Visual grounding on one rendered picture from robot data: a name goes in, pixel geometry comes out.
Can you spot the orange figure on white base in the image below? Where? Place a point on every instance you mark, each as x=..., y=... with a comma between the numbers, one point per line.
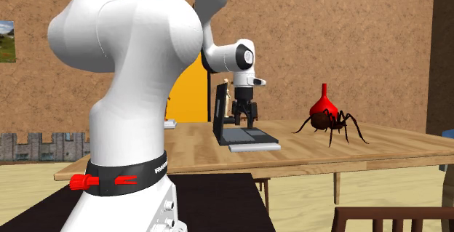
x=170, y=123

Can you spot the dark robot stand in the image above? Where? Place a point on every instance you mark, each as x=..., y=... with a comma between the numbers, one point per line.
x=220, y=203

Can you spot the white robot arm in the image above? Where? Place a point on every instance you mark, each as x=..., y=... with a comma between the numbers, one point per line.
x=142, y=82

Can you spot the dark brown wooden chair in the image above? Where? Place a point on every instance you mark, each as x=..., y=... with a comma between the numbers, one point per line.
x=390, y=214

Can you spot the landscape wall picture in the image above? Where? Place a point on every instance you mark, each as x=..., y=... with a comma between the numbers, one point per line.
x=7, y=43

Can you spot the flat grey tablet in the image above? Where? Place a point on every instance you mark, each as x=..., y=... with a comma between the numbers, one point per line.
x=253, y=147

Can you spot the black open laptop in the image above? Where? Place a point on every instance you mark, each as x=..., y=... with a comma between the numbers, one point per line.
x=244, y=134

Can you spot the grey toy castle wall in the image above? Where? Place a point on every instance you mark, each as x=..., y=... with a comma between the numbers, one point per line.
x=35, y=148

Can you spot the red narrow-necked vase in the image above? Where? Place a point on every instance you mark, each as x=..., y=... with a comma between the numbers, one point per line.
x=322, y=104

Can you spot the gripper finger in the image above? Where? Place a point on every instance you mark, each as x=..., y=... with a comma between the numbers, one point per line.
x=252, y=117
x=236, y=117

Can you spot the dark brown wooden door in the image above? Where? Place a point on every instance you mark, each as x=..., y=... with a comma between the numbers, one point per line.
x=441, y=54

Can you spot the dark brown toy spider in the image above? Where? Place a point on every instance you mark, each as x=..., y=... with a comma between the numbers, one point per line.
x=321, y=121

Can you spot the wooden table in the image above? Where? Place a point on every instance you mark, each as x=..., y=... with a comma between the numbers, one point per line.
x=354, y=153

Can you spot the beige standing figure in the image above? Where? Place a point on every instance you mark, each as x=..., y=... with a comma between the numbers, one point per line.
x=228, y=98

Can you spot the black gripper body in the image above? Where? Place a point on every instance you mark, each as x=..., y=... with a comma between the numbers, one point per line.
x=243, y=96

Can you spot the yellow door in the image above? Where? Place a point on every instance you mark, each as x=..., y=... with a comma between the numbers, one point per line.
x=188, y=96

